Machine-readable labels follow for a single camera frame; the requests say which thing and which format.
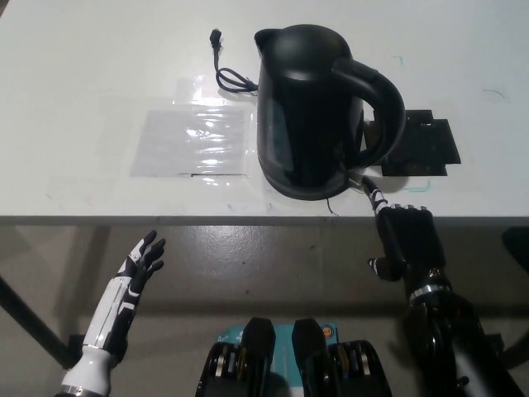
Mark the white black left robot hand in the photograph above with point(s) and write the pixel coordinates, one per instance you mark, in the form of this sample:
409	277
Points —
109	314

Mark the black slanted table leg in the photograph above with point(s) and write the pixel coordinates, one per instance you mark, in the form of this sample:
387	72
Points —
37	322

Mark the black flat mat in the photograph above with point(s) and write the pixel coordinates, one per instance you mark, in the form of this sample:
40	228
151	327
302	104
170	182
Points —
425	144

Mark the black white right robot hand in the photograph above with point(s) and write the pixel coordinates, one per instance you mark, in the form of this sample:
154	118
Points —
413	244

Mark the large clear plastic sheet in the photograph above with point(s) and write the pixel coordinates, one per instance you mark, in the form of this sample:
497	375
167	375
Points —
190	144

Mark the black electric kettle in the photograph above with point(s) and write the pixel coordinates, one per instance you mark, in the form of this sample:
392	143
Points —
306	124

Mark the thin black thread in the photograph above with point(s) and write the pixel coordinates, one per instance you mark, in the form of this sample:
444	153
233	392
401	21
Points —
330	207

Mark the black rounded object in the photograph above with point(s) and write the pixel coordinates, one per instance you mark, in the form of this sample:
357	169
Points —
518	244

